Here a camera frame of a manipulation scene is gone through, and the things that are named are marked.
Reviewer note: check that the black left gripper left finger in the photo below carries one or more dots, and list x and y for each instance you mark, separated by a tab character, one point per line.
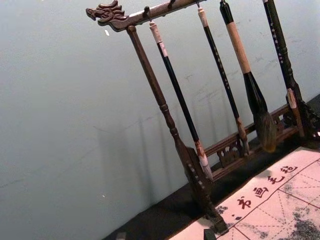
122	236

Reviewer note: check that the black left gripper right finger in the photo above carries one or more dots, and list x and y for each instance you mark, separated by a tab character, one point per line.
210	235

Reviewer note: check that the black table cloth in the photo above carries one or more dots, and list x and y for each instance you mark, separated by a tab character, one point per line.
172	212

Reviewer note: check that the white calligraphy mat red grid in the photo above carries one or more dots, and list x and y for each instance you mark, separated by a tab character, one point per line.
272	207

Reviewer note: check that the black brush with white sticker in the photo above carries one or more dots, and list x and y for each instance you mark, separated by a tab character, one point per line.
178	92

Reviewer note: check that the dark wooden dragon brush rack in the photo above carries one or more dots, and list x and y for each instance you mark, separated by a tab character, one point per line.
147	75

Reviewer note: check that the thin black brush white cap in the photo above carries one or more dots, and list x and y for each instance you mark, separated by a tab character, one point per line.
221	67

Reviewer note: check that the black brush with pale ferrule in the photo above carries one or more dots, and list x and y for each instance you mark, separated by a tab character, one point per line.
275	42

